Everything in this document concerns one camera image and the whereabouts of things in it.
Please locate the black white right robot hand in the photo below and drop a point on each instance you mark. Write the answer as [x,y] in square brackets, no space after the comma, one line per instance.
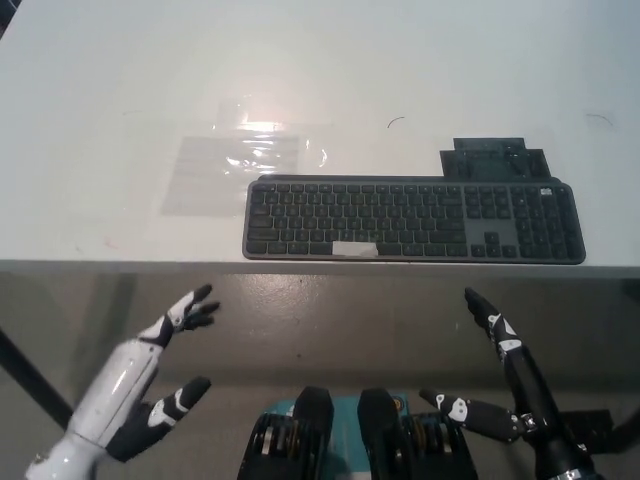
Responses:
[532,395]

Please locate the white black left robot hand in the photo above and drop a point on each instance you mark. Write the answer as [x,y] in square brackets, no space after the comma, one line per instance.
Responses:
[117,385]

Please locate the black ribbed robot body block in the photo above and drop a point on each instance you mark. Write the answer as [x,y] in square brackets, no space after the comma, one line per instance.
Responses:
[295,435]
[395,440]

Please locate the black table foot plate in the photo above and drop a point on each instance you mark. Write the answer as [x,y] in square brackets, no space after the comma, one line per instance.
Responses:
[587,422]

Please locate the black metal table leg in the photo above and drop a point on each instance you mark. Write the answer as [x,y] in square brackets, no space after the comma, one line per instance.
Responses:
[35,380]

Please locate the translucent grey plastic sheet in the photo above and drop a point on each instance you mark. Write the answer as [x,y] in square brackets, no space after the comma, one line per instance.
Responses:
[205,180]

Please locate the white tape strip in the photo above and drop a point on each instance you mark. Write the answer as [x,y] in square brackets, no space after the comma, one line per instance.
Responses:
[355,249]

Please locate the clear crinkled plastic film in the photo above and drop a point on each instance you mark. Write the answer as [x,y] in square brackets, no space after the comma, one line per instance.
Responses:
[280,130]

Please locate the thin dark curved thread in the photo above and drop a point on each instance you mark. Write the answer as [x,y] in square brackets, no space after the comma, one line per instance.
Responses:
[395,121]

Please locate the black plastic bracket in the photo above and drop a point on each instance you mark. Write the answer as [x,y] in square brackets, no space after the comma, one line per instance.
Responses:
[492,160]

